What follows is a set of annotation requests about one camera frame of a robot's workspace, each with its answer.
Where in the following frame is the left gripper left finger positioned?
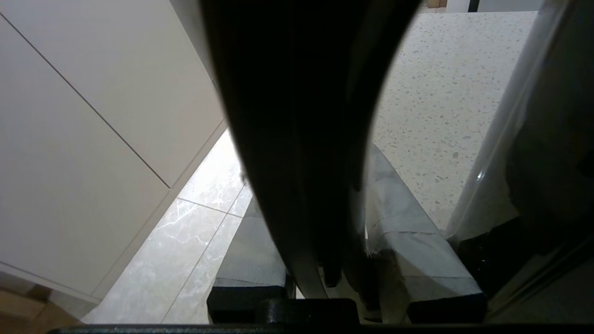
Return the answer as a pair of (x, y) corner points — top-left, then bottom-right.
(207, 195), (297, 324)

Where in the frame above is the black electric kettle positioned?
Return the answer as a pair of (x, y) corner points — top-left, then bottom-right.
(200, 0), (594, 325)

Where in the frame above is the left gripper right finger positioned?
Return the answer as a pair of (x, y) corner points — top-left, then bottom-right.
(362, 143), (488, 324)

